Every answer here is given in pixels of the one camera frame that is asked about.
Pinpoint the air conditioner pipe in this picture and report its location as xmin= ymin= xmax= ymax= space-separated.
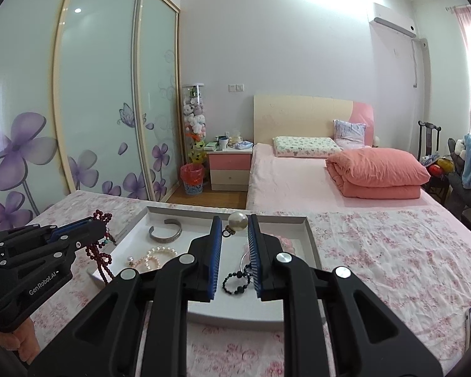
xmin=411 ymin=37 xmax=430 ymax=87

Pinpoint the waste bin with red bag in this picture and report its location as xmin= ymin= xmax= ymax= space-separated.
xmin=181 ymin=164 xmax=205 ymax=195

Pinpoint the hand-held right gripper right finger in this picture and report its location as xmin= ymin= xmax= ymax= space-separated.
xmin=247 ymin=213 xmax=444 ymax=377

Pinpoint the pearl earring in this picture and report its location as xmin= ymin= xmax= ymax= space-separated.
xmin=222 ymin=211 xmax=249 ymax=238

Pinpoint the pink floral bedsheet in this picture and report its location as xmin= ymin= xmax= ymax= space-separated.
xmin=0 ymin=190 xmax=471 ymax=377

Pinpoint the grey cardboard tray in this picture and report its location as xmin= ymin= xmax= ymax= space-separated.
xmin=87 ymin=204 xmax=323 ymax=332

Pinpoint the plain pink bedsheet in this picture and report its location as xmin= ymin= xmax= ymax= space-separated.
xmin=245 ymin=142 xmax=468 ymax=215

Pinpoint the small purple pillow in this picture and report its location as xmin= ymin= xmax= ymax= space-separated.
xmin=333 ymin=119 xmax=367 ymax=150

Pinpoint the person's left hand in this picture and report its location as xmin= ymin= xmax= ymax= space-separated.
xmin=0 ymin=316 xmax=37 ymax=366

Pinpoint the flower print sliding wardrobe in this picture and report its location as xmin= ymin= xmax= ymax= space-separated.
xmin=0 ymin=0 xmax=181 ymax=228

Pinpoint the black bead bracelet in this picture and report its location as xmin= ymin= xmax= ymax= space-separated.
xmin=222 ymin=263 xmax=254 ymax=296

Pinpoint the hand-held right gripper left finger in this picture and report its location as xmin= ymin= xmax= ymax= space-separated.
xmin=27 ymin=215 xmax=224 ymax=377

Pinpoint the white pearl bracelet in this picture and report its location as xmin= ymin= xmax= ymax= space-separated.
xmin=146 ymin=246 xmax=180 ymax=262

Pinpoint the white air conditioner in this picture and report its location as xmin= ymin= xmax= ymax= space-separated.
xmin=368 ymin=2 xmax=417 ymax=39

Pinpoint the plush toy display tower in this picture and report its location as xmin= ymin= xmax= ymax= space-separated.
xmin=181 ymin=83 xmax=209 ymax=166

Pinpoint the beige and pink headboard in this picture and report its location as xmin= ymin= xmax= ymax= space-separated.
xmin=253 ymin=94 xmax=375 ymax=148

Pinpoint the silver cuff bracelet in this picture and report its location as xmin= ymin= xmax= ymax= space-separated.
xmin=148 ymin=219 xmax=182 ymax=243

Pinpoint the dark red bead bracelet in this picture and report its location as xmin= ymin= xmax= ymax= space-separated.
xmin=84 ymin=210 xmax=118 ymax=283

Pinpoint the floral print pillow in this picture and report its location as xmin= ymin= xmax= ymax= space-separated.
xmin=272 ymin=135 xmax=343 ymax=158

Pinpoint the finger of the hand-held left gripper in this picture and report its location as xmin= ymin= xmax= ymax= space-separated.
xmin=35 ymin=218 xmax=100 ymax=241
xmin=57 ymin=220 xmax=107 ymax=254

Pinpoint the dark wooden chair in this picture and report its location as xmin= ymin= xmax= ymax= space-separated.
xmin=418 ymin=121 xmax=450 ymax=205

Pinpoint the large pink bead bracelet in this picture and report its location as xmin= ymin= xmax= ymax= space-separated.
xmin=270 ymin=233 xmax=301 ymax=260

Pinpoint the thin silver bangle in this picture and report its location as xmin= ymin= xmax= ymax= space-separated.
xmin=239 ymin=252 xmax=256 ymax=279

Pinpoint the pink curtain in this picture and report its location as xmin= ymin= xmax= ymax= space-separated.
xmin=453 ymin=6 xmax=471 ymax=126

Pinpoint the small pink pearl bracelet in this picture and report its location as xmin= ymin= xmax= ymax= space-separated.
xmin=126 ymin=254 xmax=162 ymax=273

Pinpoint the pink and beige nightstand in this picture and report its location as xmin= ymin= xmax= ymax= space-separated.
xmin=207 ymin=141 xmax=254 ymax=192

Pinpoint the folded salmon quilt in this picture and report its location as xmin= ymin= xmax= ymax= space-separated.
xmin=325 ymin=148 xmax=431 ymax=199

